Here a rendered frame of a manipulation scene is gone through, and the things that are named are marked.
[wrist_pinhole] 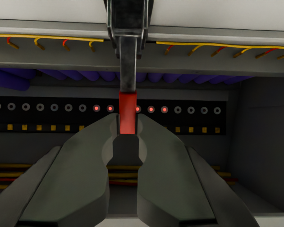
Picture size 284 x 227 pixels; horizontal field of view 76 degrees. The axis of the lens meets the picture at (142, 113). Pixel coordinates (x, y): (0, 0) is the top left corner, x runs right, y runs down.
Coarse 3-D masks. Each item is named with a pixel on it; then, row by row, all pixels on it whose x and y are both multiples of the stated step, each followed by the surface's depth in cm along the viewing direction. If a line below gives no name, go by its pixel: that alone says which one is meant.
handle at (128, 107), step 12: (120, 36) 10; (120, 48) 11; (132, 48) 11; (120, 60) 11; (132, 60) 11; (120, 72) 11; (132, 72) 11; (120, 84) 12; (132, 84) 12; (120, 96) 12; (132, 96) 12; (120, 108) 13; (132, 108) 13; (120, 120) 13; (132, 120) 13; (120, 132) 14; (132, 132) 14
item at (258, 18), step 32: (0, 0) 11; (32, 0) 10; (64, 0) 10; (96, 0) 10; (160, 0) 10; (192, 0) 10; (224, 0) 10; (256, 0) 10; (0, 32) 15; (32, 96) 26; (64, 96) 27; (96, 96) 27; (160, 96) 27; (192, 96) 27; (224, 96) 28; (256, 96) 26
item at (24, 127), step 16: (0, 96) 27; (16, 96) 27; (0, 112) 27; (16, 112) 27; (32, 112) 27; (48, 112) 27; (64, 112) 27; (80, 112) 27; (96, 112) 27; (112, 112) 27; (144, 112) 28; (160, 112) 28; (208, 112) 28; (224, 112) 28; (0, 128) 26; (16, 128) 27; (32, 128) 27; (48, 128) 27; (64, 128) 27; (80, 128) 27; (176, 128) 28; (192, 128) 28; (208, 128) 28; (224, 128) 28
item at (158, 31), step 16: (32, 32) 13; (48, 32) 13; (64, 32) 13; (80, 32) 13; (96, 32) 13; (160, 32) 13; (176, 32) 13; (192, 32) 13; (208, 32) 13; (224, 32) 13; (240, 32) 13; (256, 32) 13; (272, 32) 13
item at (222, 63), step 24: (0, 48) 15; (24, 48) 15; (48, 48) 15; (72, 48) 15; (96, 48) 15; (144, 48) 16; (168, 48) 14; (192, 48) 16; (216, 48) 16; (240, 48) 16; (264, 48) 16; (144, 72) 17; (168, 72) 17; (192, 72) 17; (216, 72) 17; (240, 72) 17; (264, 72) 16
